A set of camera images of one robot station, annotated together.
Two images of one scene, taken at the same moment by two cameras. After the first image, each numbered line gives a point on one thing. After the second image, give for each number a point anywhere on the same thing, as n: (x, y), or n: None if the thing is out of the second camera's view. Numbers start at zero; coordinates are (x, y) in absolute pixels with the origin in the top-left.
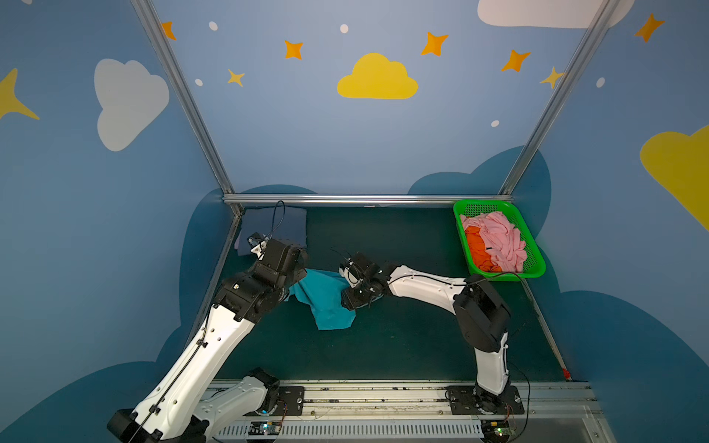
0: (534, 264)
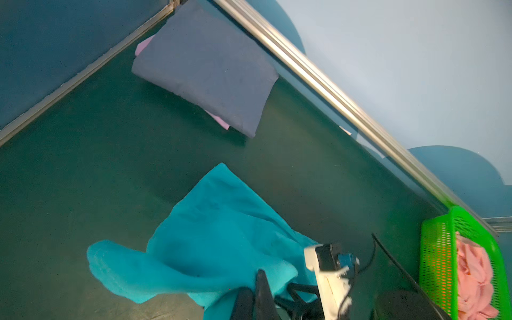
0: (439, 260)
